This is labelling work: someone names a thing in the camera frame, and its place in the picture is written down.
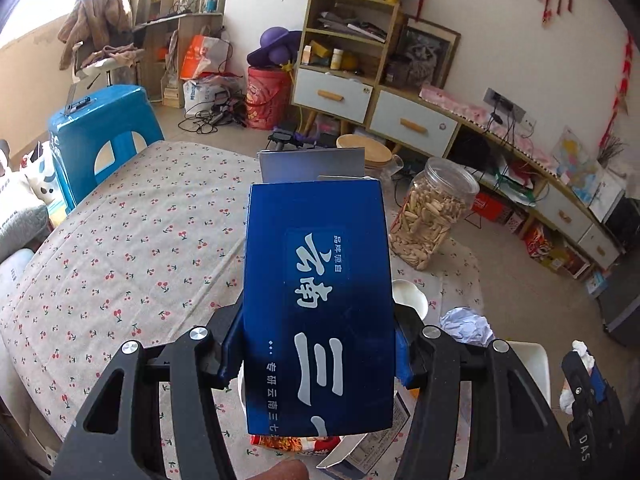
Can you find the blue plastic stool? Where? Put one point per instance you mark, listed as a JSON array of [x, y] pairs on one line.
[[100, 120]]

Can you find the low wooden TV cabinet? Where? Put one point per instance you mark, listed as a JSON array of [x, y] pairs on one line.
[[500, 140]]

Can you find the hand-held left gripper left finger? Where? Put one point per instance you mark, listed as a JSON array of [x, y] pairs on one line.
[[232, 355]]

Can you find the framed cat picture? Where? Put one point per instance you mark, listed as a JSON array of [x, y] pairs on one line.
[[427, 52]]

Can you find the red cardboard box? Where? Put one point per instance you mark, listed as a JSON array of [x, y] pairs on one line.
[[487, 207]]

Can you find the white plastic bag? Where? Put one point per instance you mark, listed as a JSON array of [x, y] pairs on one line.
[[205, 94]]

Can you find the colourful coffee carton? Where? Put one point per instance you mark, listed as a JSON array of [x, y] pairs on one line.
[[542, 245]]

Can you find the white chair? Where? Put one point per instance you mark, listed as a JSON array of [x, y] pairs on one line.
[[107, 62]]

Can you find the white bottle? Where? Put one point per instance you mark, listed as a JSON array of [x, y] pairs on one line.
[[337, 60]]

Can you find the tan rounded object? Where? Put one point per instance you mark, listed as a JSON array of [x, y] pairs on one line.
[[289, 471]]

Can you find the cherry print tablecloth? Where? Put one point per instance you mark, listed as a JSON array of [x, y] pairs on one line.
[[125, 260]]

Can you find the yellow box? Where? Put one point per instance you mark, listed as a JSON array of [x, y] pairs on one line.
[[319, 51]]

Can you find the colourful map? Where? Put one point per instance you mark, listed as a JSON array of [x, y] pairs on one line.
[[575, 160]]

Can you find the beige garment pile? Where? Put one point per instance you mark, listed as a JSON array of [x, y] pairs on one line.
[[95, 15]]

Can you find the white trash bin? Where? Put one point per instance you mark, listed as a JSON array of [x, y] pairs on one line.
[[532, 370]]

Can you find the grey cushion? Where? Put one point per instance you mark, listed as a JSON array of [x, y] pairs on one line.
[[22, 225]]

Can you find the red hanging fish decoration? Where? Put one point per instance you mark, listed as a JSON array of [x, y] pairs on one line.
[[625, 85]]

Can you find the white paper cup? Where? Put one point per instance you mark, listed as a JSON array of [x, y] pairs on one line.
[[407, 295]]

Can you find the pink cloth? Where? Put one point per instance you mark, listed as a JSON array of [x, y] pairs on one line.
[[465, 107]]

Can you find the wooden shelf cabinet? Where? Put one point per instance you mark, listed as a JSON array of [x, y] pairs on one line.
[[395, 25]]

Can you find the white tissue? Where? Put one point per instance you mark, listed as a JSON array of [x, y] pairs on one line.
[[582, 355]]

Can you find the white printed carton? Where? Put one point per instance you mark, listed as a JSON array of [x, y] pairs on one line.
[[370, 455]]

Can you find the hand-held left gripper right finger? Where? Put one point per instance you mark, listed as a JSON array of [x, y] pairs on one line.
[[406, 360]]

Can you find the grey refrigerator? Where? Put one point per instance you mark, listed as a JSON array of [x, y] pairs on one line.
[[622, 310]]

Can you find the black microwave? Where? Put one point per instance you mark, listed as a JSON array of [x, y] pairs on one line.
[[625, 220]]

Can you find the red snack packet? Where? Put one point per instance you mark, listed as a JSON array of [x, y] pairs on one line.
[[295, 444]]

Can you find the plastic jar of seeds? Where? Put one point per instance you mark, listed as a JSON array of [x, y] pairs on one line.
[[425, 215]]

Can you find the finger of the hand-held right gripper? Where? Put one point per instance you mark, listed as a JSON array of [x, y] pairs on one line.
[[597, 387]]

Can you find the clear jar dark contents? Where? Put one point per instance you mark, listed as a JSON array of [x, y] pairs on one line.
[[397, 72]]

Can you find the white box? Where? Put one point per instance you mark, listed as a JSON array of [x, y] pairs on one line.
[[607, 192]]

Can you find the stack of papers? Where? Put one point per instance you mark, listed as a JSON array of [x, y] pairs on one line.
[[350, 25]]

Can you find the red bucket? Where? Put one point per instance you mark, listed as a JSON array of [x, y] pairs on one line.
[[269, 97]]

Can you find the black white plush toy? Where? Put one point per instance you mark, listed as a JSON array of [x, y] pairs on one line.
[[42, 175]]

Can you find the dried lavender bunch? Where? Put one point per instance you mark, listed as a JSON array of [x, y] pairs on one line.
[[611, 152]]

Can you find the black grey handheld device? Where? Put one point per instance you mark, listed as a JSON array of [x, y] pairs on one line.
[[282, 137], [322, 141]]

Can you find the paper ball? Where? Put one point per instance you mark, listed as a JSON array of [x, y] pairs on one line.
[[465, 327]]

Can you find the blue carton box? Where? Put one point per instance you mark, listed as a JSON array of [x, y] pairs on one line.
[[320, 270]]

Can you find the orange white shopping bag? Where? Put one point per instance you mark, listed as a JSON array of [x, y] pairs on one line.
[[202, 55]]

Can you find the wall power outlet strip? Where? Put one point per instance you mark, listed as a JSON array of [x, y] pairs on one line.
[[502, 105]]

